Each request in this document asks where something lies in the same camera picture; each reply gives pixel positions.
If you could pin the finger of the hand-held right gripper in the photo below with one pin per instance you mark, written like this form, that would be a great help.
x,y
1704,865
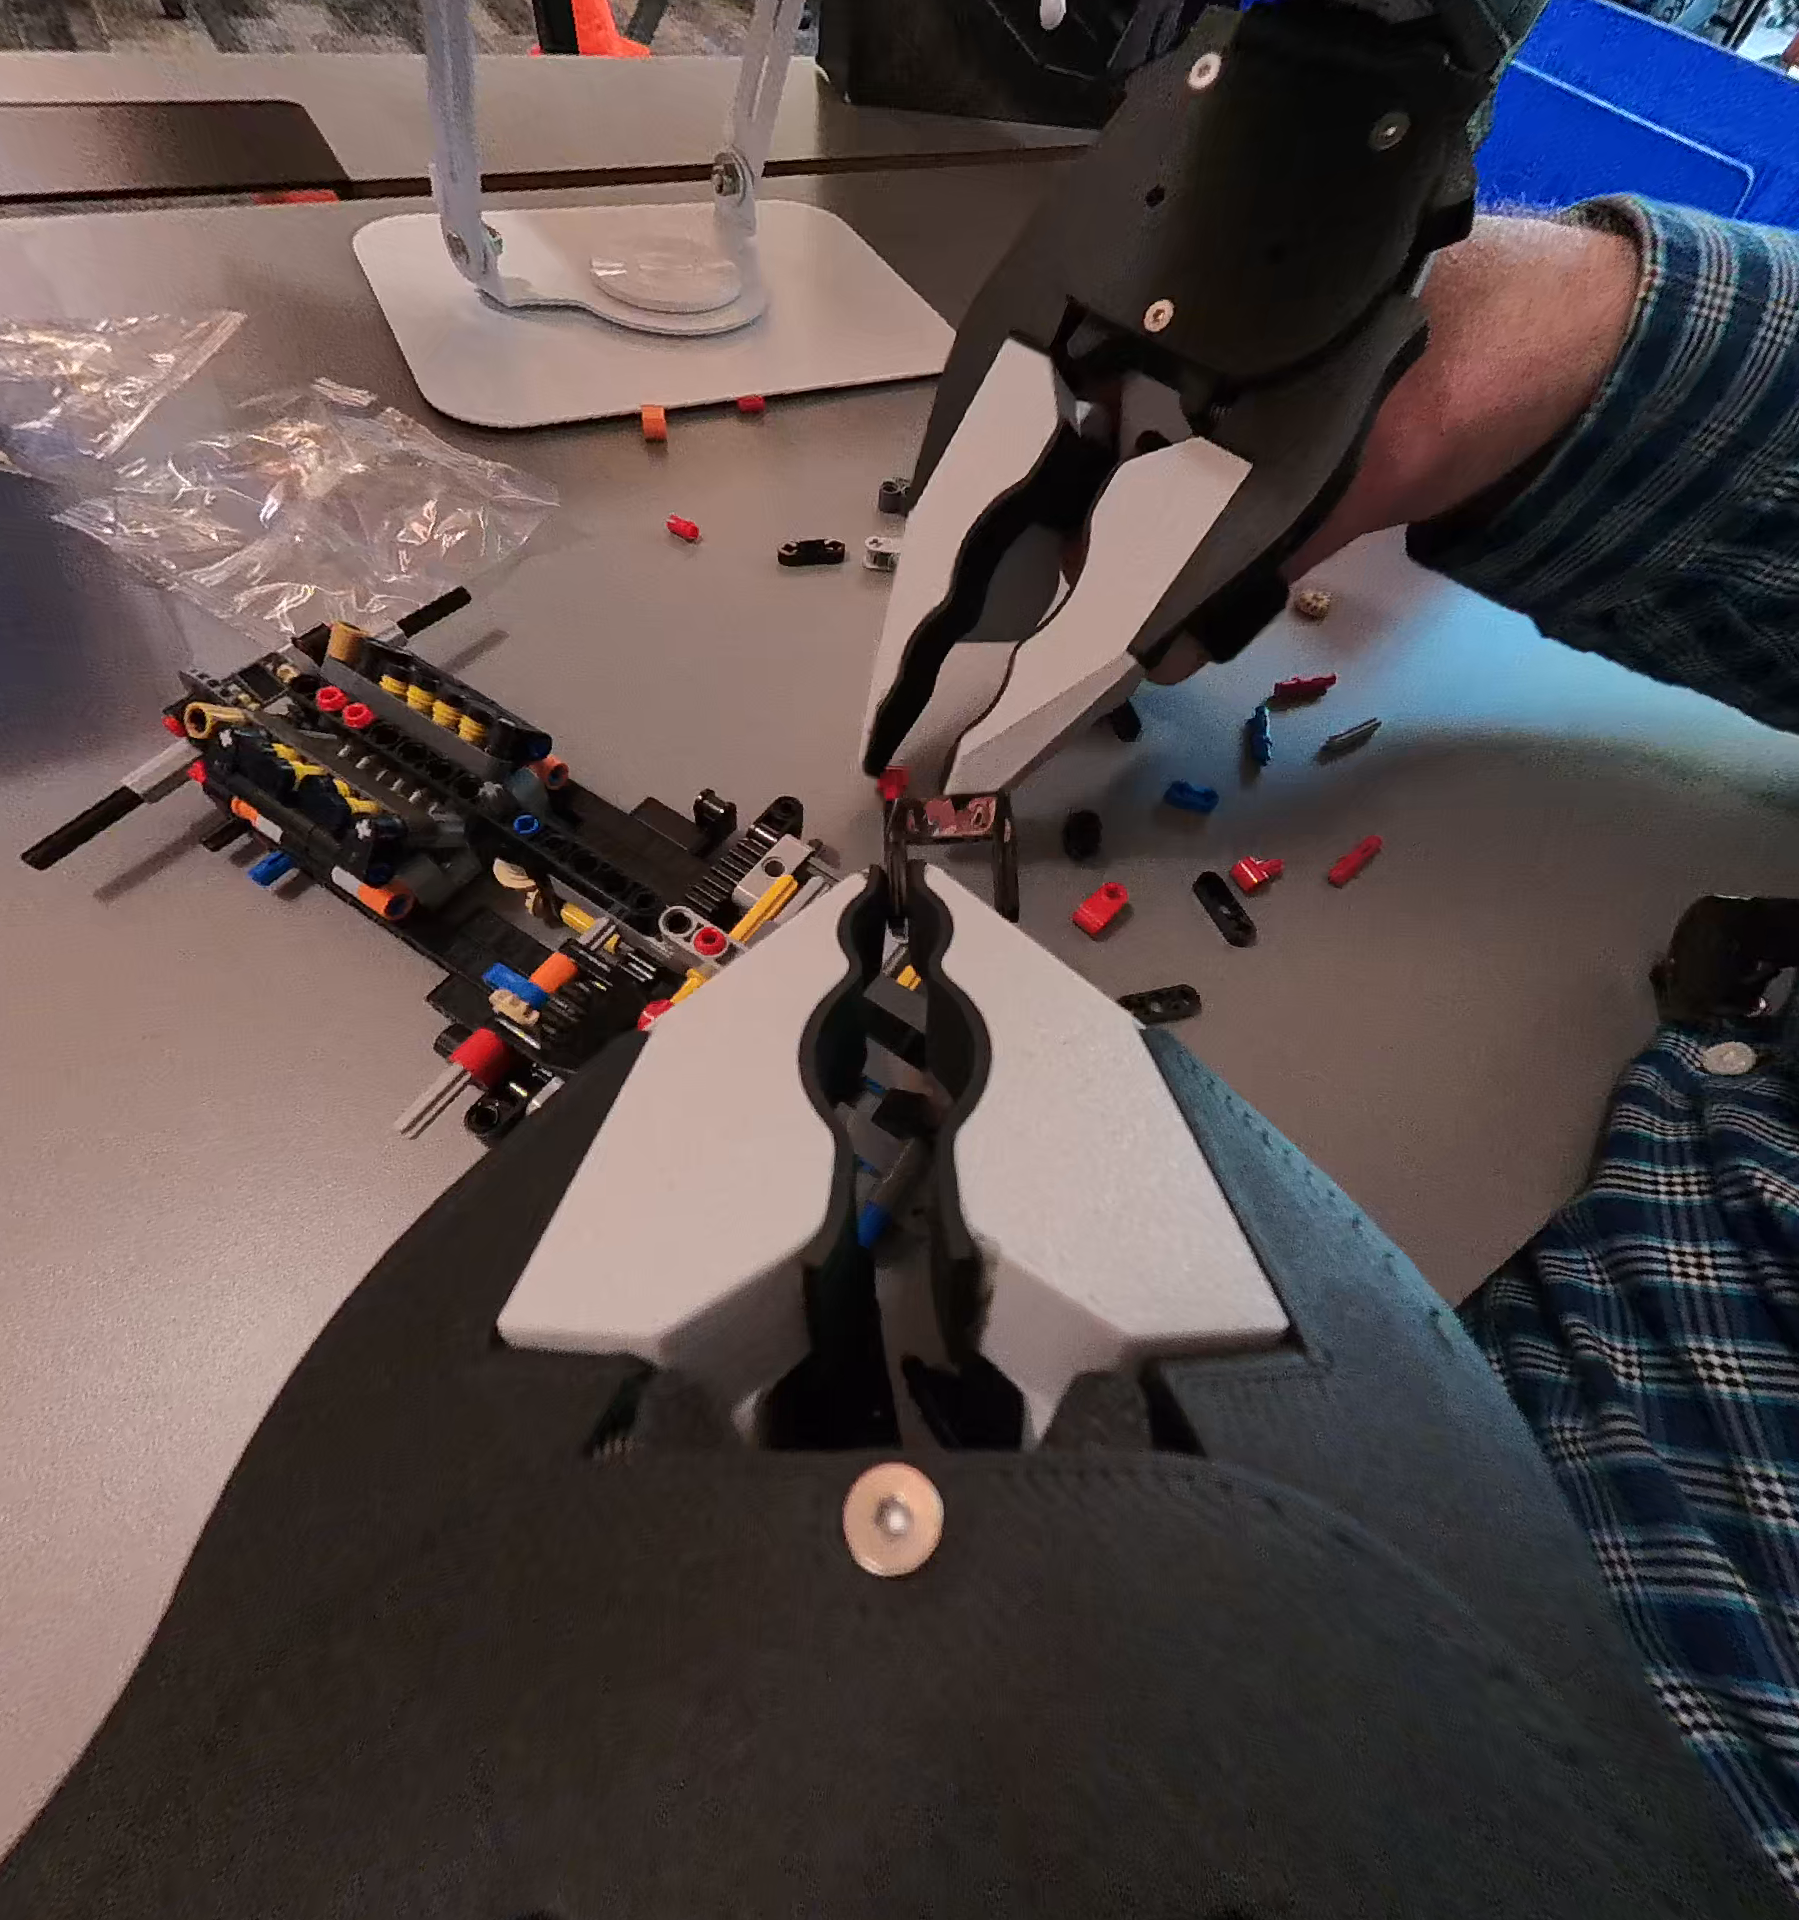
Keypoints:
x,y
1153,570
974,465

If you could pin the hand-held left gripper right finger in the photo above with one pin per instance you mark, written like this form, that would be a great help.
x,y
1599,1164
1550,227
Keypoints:
x,y
1124,1184

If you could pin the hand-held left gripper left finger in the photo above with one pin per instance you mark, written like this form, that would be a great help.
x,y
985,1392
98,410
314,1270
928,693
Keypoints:
x,y
659,1184

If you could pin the lego pieces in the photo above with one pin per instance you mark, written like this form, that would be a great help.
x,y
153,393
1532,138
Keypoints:
x,y
1099,909

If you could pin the black lego frame piece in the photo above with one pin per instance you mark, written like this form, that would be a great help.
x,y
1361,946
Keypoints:
x,y
1004,878

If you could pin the lego car chassis build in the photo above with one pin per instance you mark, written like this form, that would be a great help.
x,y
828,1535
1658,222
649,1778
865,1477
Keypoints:
x,y
390,779

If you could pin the person's right hand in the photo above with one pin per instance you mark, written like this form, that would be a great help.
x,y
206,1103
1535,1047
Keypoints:
x,y
1454,391

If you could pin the blue storage bin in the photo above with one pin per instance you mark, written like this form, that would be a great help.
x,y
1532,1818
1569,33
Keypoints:
x,y
1665,120

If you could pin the orange plastic object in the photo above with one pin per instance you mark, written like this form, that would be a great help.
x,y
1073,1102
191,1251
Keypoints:
x,y
592,28

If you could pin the person's plaid shirt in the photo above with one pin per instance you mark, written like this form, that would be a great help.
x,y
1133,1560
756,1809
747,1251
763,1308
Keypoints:
x,y
1710,1351

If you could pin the clear plastic bag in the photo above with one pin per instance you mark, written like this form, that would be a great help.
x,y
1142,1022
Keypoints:
x,y
314,510
74,375

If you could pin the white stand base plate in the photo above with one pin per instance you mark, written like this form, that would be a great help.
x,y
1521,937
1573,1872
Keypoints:
x,y
780,299

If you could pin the black chest harness mount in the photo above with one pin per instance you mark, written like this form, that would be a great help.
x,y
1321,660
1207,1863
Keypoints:
x,y
1731,946

